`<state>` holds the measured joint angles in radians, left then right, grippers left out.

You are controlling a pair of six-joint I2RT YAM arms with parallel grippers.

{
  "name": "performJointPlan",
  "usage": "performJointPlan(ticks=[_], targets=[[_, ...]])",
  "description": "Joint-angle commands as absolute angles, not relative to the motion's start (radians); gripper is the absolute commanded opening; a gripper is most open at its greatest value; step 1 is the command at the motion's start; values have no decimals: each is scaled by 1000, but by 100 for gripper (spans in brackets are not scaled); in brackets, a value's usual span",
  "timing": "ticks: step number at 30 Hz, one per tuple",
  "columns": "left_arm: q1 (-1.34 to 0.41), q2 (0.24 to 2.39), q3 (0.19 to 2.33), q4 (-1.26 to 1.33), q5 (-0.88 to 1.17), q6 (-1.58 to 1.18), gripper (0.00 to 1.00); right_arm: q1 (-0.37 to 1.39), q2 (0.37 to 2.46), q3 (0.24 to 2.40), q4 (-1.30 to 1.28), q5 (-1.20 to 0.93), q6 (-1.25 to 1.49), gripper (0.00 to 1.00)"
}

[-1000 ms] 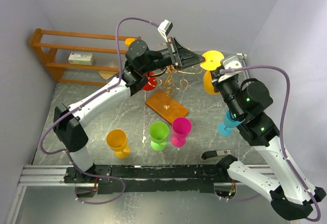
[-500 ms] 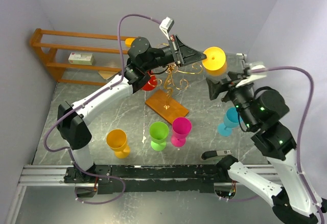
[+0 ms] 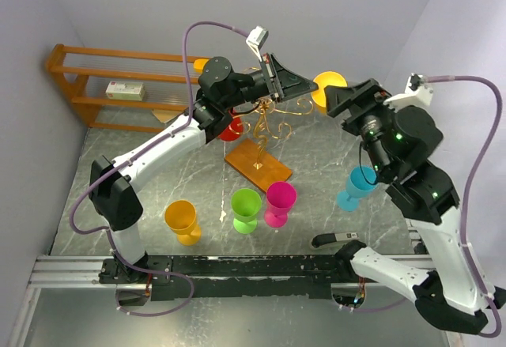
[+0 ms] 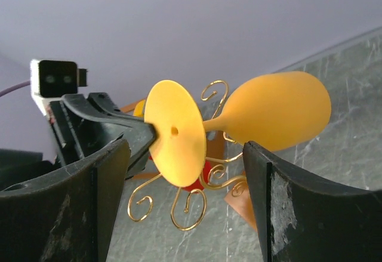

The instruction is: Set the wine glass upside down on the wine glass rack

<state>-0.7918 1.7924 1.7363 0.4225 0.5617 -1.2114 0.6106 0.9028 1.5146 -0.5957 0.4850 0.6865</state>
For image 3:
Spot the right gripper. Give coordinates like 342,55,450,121
325,77,406,177

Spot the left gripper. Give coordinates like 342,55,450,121
223,54,321,111

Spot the orange wine glass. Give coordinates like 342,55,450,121
310,70,349,115
164,200,202,246

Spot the red wine glass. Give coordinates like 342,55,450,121
218,118,244,141

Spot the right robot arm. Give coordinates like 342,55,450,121
324,74,505,336

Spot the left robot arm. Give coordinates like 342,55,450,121
89,53,318,283

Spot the blue wine glass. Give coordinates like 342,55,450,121
336,165,377,212

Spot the pink wine glass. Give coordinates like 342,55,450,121
264,182,297,228

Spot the green wine glass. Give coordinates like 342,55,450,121
231,188,262,235

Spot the wooden shelf rack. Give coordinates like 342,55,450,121
45,43,187,133

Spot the yellow block on shelf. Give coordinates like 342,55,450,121
193,58,209,74

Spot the black white stapler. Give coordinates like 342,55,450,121
310,232,359,250

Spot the white box on shelf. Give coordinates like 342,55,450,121
105,81,145,101

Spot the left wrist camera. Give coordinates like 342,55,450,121
246,25,269,61

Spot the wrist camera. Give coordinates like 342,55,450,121
246,25,269,61
383,74,433,110

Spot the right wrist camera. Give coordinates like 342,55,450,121
383,74,433,110

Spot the gold wire glass rack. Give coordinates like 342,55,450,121
225,99,293,193

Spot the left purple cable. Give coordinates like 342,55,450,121
69,21,254,317

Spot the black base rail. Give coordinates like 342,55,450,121
98,254,372,303

